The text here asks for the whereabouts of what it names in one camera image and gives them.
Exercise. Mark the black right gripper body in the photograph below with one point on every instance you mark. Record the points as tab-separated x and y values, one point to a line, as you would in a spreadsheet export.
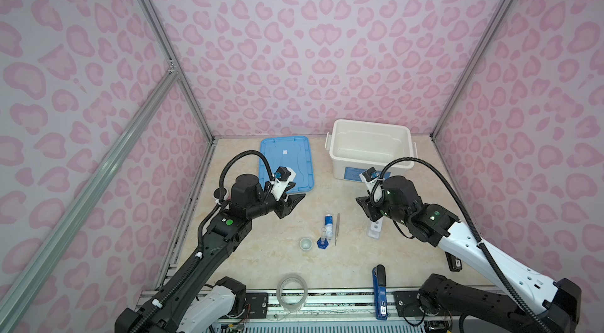
395	213

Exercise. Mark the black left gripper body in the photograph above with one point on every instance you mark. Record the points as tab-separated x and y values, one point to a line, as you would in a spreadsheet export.
263	207

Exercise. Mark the metal tweezers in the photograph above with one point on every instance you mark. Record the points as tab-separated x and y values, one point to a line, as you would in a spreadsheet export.
336	229

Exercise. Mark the blue base small vial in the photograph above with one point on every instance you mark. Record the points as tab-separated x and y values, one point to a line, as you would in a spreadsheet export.
323	241

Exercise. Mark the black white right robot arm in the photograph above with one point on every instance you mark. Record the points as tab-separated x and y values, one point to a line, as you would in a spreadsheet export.
528	302

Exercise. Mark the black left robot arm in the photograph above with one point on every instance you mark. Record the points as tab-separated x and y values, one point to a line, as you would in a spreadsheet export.
177	305

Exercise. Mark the white test tube rack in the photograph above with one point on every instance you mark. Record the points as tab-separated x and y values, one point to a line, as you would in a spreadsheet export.
375	229

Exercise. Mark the blue plastic box lid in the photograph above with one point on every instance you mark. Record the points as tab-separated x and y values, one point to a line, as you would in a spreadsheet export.
293	152

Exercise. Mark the white plastic storage box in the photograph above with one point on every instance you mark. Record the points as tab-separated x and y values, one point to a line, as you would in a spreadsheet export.
356	146

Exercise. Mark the blue black stapler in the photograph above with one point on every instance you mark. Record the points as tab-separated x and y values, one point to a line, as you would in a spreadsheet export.
380	292

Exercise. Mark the clear tape roll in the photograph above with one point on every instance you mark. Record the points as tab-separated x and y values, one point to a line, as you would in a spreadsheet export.
292	293

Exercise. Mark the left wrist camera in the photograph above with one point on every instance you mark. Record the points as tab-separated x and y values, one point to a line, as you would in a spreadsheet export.
283	181

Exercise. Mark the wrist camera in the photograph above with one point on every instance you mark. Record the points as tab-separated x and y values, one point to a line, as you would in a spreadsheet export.
283	181
369	177

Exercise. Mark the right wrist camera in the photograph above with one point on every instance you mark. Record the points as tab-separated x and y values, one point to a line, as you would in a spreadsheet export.
369	177

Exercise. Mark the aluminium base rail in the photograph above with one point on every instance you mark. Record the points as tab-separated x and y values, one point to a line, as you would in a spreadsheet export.
352	310

